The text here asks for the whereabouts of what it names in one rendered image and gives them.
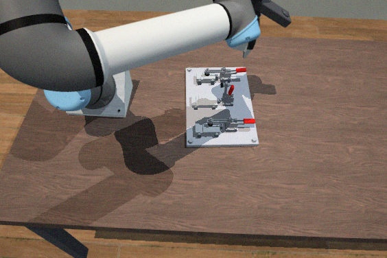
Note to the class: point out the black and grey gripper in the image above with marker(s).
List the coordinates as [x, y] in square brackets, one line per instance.
[247, 47]

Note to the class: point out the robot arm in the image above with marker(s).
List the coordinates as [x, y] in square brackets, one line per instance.
[37, 48]

